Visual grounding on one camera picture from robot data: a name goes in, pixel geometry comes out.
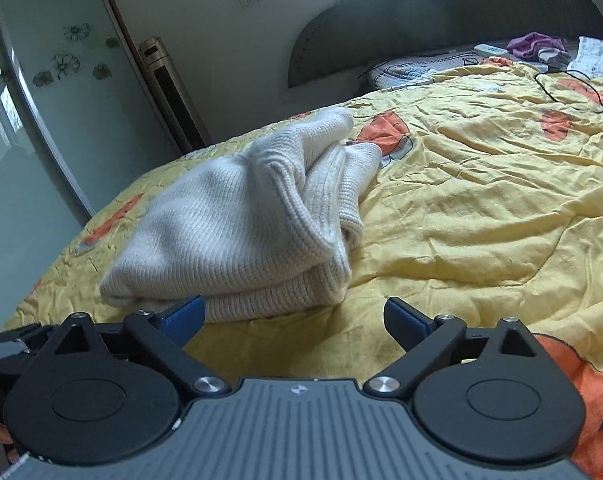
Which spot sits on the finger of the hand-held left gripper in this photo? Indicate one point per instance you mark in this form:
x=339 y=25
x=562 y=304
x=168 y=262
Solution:
x=16 y=332

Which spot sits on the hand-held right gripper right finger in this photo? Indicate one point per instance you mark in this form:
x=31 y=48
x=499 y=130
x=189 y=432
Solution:
x=405 y=324

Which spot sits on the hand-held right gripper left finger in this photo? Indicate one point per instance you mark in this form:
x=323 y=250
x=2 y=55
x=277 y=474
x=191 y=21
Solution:
x=185 y=321

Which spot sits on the white knitted sweater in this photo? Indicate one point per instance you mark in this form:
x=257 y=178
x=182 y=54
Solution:
x=221 y=225

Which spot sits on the yellow printed quilt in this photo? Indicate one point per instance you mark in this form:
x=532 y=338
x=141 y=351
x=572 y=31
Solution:
x=481 y=210

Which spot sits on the glass sliding wardrobe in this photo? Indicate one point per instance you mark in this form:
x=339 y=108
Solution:
x=56 y=135

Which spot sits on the gold tower air conditioner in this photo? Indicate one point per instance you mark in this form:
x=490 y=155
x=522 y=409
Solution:
x=174 y=95

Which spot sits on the printed pillow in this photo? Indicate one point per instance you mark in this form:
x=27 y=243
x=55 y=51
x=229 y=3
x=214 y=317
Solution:
x=411 y=72
x=599 y=57

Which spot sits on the white remote control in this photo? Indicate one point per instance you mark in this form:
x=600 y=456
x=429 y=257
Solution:
x=491 y=51

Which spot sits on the purple cloth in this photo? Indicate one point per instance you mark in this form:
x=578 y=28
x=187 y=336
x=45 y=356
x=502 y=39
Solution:
x=531 y=44

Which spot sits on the grey folded cloth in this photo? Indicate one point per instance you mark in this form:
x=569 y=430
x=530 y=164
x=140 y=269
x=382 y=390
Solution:
x=555 y=56

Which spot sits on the grey cloud-shaped headboard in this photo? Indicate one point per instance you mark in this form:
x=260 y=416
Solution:
x=431 y=10

